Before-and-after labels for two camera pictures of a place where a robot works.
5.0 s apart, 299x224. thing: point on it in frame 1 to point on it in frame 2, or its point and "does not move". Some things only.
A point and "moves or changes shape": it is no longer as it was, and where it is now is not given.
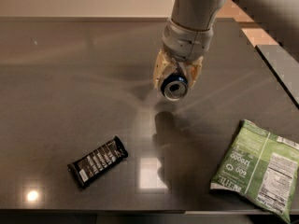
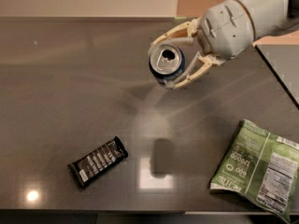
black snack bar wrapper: x=92 y=164 does not move
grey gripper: x=186 y=44 to x=226 y=30
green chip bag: x=261 y=167 does not move
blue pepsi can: x=174 y=86 moves or changes shape
